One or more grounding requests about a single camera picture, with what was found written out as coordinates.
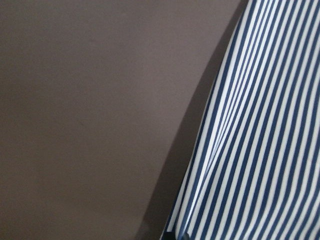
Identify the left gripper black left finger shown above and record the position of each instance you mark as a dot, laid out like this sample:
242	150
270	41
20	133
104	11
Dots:
168	235

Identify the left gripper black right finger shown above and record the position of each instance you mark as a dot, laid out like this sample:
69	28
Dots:
185	236

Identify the blue white striped polo shirt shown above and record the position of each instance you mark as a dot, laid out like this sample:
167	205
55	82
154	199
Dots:
254	173

